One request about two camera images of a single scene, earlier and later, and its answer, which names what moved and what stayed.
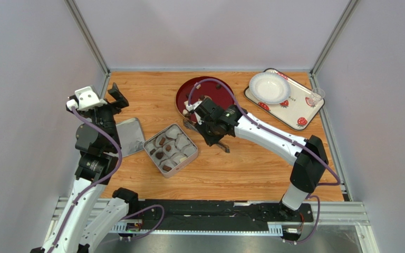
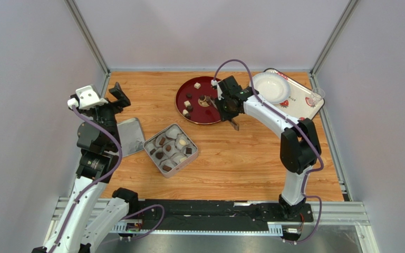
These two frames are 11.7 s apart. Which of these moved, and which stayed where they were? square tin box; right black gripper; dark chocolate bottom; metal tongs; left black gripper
Moved: metal tongs; right black gripper
Stayed: square tin box; left black gripper; dark chocolate bottom
